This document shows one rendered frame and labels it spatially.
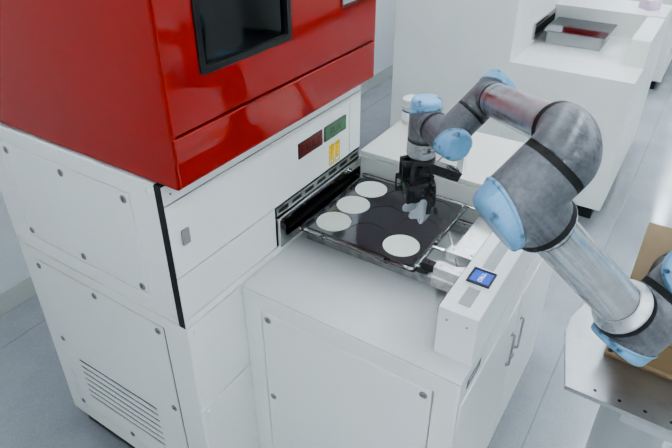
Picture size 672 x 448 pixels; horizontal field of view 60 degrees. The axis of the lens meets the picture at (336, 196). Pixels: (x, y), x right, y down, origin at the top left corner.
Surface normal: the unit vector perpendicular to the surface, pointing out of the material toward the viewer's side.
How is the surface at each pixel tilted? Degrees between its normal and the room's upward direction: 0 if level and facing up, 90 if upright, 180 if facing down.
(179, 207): 90
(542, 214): 83
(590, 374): 0
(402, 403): 90
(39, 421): 0
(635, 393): 0
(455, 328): 90
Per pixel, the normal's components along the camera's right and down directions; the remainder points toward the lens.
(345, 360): -0.54, 0.44
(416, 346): 0.00, -0.85
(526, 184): -0.33, -0.13
